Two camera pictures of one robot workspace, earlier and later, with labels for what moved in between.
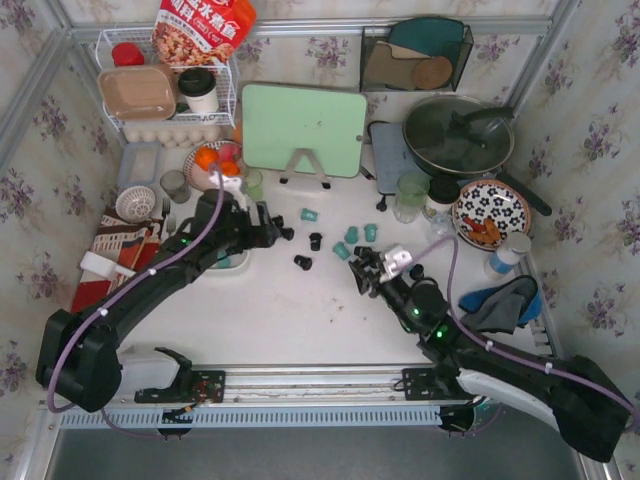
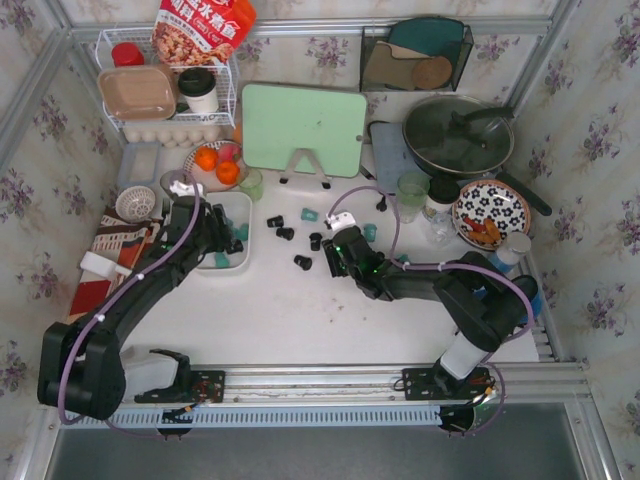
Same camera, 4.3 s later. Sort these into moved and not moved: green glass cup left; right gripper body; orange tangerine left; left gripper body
Moved: right gripper body; left gripper body
Not moved: orange tangerine left; green glass cup left
